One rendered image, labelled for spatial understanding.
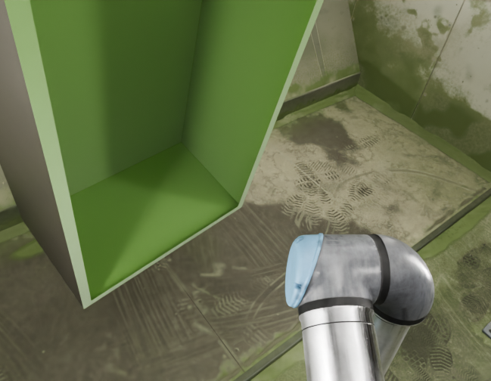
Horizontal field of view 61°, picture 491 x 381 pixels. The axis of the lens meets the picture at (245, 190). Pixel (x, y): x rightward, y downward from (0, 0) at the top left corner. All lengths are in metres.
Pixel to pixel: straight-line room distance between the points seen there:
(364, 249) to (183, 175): 0.95
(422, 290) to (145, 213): 0.94
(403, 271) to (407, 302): 0.06
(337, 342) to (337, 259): 0.12
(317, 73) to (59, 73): 1.91
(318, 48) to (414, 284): 2.19
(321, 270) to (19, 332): 1.35
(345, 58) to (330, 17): 0.28
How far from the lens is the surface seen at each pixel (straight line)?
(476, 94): 2.63
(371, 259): 0.68
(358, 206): 2.19
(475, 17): 2.56
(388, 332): 0.83
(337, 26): 2.90
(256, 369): 1.63
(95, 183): 1.48
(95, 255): 1.35
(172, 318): 1.70
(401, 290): 0.71
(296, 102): 2.64
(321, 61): 2.78
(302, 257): 0.65
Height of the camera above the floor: 1.55
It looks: 45 degrees down
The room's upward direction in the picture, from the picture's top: 7 degrees clockwise
